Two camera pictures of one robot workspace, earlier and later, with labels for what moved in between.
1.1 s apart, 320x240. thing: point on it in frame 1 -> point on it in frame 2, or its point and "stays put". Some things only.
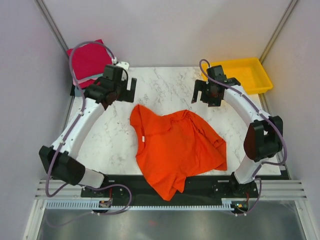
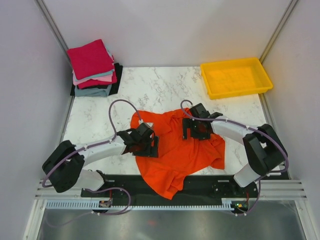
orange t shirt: x=172 y=147 stays put
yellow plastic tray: x=250 y=72 stays put
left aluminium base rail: x=70 y=192 stays put
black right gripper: x=201 y=85 -> x=188 y=123
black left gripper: x=128 y=95 -> x=151 y=151
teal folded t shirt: x=93 y=77 stays put
